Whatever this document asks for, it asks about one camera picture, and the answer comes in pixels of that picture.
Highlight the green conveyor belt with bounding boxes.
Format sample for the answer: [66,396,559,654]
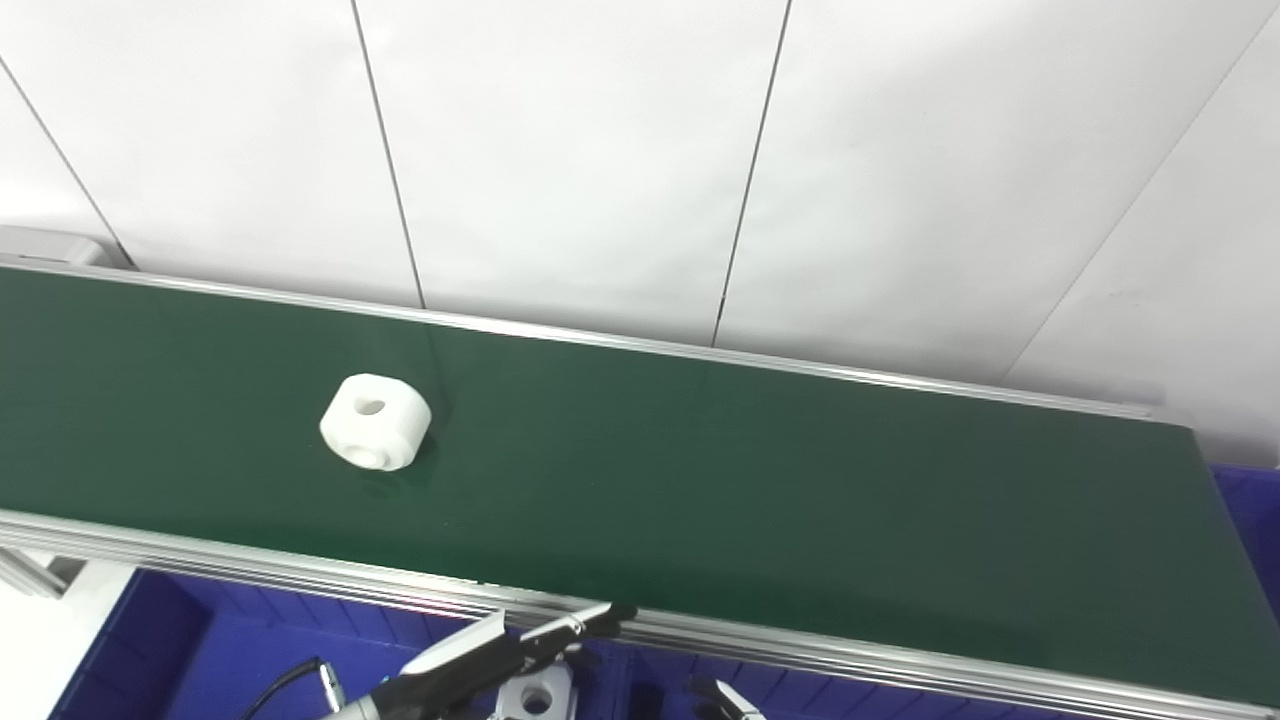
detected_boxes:
[0,268,1280,706]

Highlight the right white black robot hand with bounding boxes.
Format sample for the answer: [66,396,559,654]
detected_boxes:
[688,675,767,720]

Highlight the thin aluminium conveyor rail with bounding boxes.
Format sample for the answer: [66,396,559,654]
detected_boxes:
[0,255,1191,426]

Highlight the blue bin with white parts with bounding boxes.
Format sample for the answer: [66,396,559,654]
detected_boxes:
[48,570,631,720]

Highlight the aluminium conveyor rail with bracket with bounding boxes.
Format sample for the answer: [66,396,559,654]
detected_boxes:
[0,508,1280,720]

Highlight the white round part with hole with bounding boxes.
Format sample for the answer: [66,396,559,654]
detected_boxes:
[319,373,433,473]
[490,660,576,720]

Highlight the grey conveyor end cover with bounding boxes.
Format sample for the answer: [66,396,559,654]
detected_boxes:
[0,225,131,269]

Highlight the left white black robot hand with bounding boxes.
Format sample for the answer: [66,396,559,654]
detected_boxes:
[372,602,638,720]

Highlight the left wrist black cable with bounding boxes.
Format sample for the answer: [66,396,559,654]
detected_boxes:
[238,655,346,720]

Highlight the blue bin with black parts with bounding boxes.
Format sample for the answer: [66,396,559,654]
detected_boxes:
[612,645,1101,720]

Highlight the empty blue bin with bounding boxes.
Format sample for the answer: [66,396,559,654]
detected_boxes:
[1210,463,1280,626]

